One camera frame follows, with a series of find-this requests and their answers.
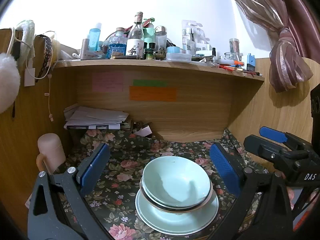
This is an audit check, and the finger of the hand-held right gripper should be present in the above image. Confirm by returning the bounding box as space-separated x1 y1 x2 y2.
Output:
259 127 313 153
244 135 300 180

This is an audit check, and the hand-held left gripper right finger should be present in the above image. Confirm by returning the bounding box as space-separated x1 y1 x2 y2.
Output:
209 143 294 240

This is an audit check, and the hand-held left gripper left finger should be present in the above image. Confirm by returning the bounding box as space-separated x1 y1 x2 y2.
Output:
27 142 111 240

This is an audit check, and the pale green bowl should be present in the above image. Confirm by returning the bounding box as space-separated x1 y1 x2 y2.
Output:
142 156 211 208

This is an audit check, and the pale green plate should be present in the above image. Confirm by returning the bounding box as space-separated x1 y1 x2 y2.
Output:
135 189 220 236

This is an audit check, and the dark floral tablecloth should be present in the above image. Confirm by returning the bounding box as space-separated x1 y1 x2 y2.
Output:
60 127 268 240

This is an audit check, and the orange cloth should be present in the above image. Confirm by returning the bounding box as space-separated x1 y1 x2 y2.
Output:
292 205 313 233

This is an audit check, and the stack of white papers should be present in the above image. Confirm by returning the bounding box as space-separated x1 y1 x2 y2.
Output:
63 106 130 130

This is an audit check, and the stack of books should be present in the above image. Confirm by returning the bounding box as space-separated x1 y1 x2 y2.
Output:
120 120 133 132

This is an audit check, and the small pale pink box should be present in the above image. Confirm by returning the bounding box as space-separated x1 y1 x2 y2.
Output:
135 126 152 137

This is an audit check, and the blue pencil sharpener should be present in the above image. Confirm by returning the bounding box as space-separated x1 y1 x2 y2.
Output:
246 53 256 72

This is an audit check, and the glass jar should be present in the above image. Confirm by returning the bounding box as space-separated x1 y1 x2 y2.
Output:
224 52 240 62

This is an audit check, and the pink sticky note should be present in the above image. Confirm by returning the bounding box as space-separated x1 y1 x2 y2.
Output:
92 72 124 92

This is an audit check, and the mauve striped curtain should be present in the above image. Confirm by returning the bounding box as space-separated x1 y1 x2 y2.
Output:
223 0 320 93

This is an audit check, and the clear tube of pencils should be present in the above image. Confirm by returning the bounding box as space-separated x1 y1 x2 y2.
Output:
229 38 240 55

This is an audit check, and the orange sticky note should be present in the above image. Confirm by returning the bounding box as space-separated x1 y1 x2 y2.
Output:
129 86 177 102

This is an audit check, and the green sticky note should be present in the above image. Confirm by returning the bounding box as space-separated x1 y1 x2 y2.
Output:
133 79 168 86

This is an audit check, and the white charger adapter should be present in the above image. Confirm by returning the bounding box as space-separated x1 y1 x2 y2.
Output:
24 67 35 87

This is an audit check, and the white tube with red print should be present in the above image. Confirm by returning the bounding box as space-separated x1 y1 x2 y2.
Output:
82 50 104 58

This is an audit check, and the clear plastic lidded box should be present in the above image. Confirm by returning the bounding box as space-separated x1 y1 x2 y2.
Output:
166 52 192 62

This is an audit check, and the wooden shelf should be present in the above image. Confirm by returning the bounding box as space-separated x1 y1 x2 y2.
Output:
54 59 265 82

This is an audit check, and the brown cosmetic tube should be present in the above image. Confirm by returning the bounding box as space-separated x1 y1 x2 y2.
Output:
80 38 90 59

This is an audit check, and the yellow hanging pouch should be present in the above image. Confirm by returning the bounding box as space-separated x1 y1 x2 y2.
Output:
51 39 60 62

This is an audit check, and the white fluffy puff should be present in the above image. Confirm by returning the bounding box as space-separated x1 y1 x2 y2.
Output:
0 52 21 114

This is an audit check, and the blue glass perfume bottle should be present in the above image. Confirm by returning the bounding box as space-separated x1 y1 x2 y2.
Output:
109 27 126 57

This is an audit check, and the dark patterned headband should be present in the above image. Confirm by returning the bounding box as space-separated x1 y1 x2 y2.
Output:
35 35 53 83

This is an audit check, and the blue liquid plastic bottle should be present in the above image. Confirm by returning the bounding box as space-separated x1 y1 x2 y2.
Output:
89 22 102 52

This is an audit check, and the clear glass bottle picture label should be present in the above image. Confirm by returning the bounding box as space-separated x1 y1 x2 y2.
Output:
125 12 145 57

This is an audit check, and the clear bottle silver cap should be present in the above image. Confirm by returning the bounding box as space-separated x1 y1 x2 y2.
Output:
154 25 167 53

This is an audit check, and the green pump bottle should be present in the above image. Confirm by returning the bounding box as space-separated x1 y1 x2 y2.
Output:
142 17 156 49

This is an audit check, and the white fluffy headband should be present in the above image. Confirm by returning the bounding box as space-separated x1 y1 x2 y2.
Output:
16 19 35 60

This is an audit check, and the hanging cord with charm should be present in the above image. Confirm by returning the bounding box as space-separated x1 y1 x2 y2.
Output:
47 62 55 122

